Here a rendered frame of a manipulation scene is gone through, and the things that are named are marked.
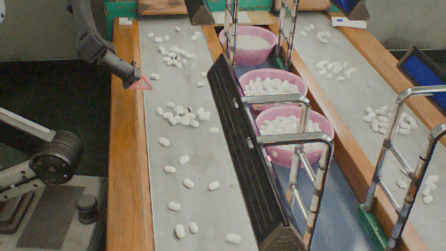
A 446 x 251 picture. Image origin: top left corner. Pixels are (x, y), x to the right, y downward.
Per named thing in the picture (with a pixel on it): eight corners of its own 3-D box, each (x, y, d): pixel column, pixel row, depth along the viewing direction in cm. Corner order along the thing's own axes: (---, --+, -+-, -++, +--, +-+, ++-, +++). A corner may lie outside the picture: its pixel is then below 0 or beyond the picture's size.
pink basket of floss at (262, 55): (253, 74, 206) (255, 55, 201) (206, 56, 219) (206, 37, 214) (285, 54, 224) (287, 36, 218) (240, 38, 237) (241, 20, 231)
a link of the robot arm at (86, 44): (63, 0, 177) (82, -20, 175) (74, 10, 180) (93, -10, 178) (72, 56, 145) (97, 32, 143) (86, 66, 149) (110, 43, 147)
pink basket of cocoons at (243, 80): (261, 132, 171) (264, 111, 166) (224, 98, 190) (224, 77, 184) (318, 113, 183) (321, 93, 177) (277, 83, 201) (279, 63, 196)
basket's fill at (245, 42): (227, 66, 210) (228, 55, 207) (219, 44, 228) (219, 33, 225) (275, 64, 214) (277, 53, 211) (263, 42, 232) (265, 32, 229)
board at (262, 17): (207, 26, 225) (208, 24, 224) (203, 14, 237) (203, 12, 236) (274, 24, 230) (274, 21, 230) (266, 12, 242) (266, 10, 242)
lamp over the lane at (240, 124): (259, 259, 79) (263, 229, 75) (205, 77, 129) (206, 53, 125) (304, 253, 80) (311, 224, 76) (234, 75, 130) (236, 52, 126)
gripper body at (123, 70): (138, 62, 160) (120, 50, 156) (139, 77, 152) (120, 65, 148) (126, 75, 162) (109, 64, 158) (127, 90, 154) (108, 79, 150)
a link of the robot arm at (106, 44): (76, 54, 147) (95, 35, 145) (77, 40, 156) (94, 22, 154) (104, 77, 153) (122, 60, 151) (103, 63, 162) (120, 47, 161)
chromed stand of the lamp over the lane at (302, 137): (237, 286, 117) (251, 145, 91) (223, 227, 133) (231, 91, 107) (309, 277, 120) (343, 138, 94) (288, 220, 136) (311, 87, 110)
